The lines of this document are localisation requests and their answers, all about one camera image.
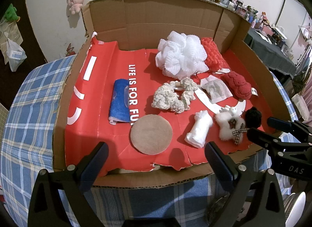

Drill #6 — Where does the black pompom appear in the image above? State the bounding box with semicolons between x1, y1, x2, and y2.
245;106;262;129

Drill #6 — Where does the white fluffy plush with bow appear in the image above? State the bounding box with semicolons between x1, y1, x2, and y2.
215;105;249;145

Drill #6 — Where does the white towel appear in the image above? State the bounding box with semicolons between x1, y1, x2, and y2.
184;110;213;148

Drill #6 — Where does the round tan powder puff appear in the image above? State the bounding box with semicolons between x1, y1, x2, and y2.
130;114;173;156

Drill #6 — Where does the red mesh bath sponge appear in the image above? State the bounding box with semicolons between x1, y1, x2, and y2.
200;37;226;71

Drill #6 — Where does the cream knitted scrunchie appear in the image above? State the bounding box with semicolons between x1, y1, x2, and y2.
151;77;198;114

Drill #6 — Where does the white mesh bath pouf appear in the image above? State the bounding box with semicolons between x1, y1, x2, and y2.
155;31;209;80

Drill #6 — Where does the large glass jar metal lid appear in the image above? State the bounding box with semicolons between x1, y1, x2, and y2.
284;192;306;227

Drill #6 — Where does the dark green covered side table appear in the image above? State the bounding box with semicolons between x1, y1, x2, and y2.
244;28;296;78

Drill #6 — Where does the clear packet white mask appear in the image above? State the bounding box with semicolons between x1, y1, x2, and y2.
200;75;233;104

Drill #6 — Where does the blue plaid tablecloth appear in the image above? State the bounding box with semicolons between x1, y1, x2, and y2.
0;55;300;227

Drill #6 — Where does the white wardrobe cabinet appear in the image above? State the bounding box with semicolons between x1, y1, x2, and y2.
276;0;307;47

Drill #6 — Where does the red paper box liner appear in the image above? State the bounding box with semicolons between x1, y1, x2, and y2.
64;37;274;177

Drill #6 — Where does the blue folded cloth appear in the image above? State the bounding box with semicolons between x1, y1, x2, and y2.
108;79;130;125

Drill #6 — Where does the open cardboard box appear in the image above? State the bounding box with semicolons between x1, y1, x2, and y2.
52;0;291;188

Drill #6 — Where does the plastic bag on door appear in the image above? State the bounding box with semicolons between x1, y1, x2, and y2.
6;38;27;72

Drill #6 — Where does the green plush on door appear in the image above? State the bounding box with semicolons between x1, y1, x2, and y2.
4;4;20;22

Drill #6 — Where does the dark wooden door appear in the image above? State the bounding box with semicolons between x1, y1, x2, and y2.
1;0;47;109

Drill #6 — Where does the pink plush bunny on wall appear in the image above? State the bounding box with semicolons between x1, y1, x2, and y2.
67;0;84;15

